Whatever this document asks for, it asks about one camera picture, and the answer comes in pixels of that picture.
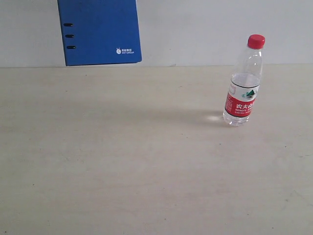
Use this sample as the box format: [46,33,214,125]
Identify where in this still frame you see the blue ring binder notebook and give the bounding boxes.
[57,0,142,66]

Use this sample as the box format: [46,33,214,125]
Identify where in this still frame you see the clear water bottle red label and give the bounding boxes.
[223,34,266,126]

